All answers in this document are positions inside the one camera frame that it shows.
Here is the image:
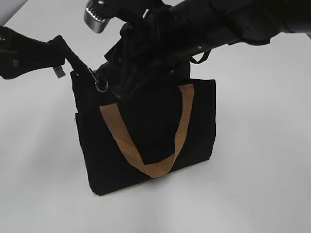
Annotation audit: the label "black tote bag tan handles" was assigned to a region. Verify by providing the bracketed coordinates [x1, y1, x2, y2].
[71, 72, 216, 196]

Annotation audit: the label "silver zipper pull clasp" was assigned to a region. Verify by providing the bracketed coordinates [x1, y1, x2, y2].
[87, 67, 108, 93]

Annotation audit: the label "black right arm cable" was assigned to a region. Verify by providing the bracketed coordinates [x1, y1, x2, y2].
[189, 50, 211, 64]

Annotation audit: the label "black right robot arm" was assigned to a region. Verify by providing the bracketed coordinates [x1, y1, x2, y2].
[96, 0, 311, 98]

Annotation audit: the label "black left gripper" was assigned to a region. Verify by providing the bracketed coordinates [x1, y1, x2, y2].
[0, 26, 90, 80]

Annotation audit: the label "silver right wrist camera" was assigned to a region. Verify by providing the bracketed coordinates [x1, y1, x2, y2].
[84, 0, 110, 33]

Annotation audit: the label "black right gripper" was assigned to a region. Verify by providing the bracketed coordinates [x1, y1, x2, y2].
[97, 23, 185, 100]

